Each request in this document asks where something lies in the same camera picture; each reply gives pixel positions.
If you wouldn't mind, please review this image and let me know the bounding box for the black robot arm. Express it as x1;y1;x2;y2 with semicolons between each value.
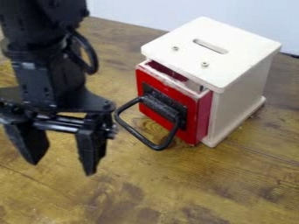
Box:
0;0;116;175

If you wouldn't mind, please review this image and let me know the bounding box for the white wooden box cabinet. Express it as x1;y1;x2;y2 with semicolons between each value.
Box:
141;17;281;147

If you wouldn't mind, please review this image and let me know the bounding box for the red drawer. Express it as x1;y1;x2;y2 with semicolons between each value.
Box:
134;59;212;145

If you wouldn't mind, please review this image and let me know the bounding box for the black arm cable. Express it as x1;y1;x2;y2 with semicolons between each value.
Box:
62;30;100;76

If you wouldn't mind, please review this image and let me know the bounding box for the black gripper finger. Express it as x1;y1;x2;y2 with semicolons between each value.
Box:
74;129;106;176

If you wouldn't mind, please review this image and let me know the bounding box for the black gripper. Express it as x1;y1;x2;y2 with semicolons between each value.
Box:
0;58;116;165

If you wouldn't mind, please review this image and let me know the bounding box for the black metal drawer handle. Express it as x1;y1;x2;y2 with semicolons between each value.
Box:
113;94;186;151

